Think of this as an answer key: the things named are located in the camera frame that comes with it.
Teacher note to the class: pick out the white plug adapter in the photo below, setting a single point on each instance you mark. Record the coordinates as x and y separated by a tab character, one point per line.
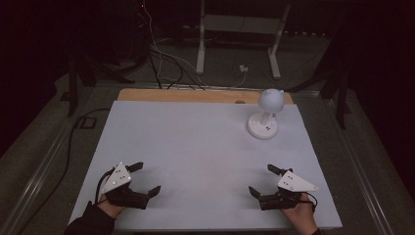
243	68

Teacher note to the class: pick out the white metal stand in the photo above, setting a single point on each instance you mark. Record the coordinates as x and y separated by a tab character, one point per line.
241	24

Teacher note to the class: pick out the wooden table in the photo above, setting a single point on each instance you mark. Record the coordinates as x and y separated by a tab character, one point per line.
182	95

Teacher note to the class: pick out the metal floor rail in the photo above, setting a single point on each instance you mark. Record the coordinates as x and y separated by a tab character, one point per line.
39	176
355	163

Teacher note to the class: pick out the person's right dark sleeve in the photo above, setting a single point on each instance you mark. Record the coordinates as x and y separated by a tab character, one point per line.
318	232

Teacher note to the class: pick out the person's right hand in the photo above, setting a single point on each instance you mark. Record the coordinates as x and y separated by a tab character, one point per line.
301	215

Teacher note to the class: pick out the person's left dark sleeve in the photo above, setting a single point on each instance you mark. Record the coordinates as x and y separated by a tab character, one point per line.
91	222

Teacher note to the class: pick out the person's left hand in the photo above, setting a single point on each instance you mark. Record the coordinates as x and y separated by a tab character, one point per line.
111	208

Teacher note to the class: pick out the person's dark sleeve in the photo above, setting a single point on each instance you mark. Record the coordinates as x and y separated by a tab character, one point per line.
318	232
91	222

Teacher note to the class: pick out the pale blue table mat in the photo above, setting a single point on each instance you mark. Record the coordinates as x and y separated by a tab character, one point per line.
202	156

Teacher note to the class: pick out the black square floor plate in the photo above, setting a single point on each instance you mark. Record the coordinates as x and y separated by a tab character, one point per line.
88	122

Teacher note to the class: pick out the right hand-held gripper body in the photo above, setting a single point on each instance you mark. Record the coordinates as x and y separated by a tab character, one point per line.
293	183

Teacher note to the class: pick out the black tripod stand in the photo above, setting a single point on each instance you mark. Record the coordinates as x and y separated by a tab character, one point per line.
339	81
88	70

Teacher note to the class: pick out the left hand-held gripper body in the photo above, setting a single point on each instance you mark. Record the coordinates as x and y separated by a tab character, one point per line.
118	178

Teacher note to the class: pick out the white cat-eared desk lamp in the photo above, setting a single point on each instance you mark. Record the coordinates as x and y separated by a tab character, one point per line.
266	125

